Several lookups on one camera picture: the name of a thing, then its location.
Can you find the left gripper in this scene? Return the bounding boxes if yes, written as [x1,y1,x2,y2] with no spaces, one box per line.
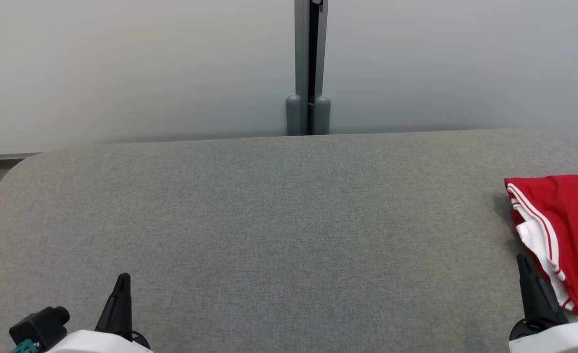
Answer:
[44,273,153,353]

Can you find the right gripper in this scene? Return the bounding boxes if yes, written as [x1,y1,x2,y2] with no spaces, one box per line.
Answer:
[509,253,578,353]

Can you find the grey fabric sofa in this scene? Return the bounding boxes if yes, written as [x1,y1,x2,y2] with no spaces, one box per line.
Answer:
[0,128,578,353]

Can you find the black cable with teal connector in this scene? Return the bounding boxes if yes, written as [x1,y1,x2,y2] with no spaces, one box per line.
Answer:
[9,339,39,353]

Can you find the grey wall partition post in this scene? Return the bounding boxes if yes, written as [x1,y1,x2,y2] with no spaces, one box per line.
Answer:
[285,0,331,136]

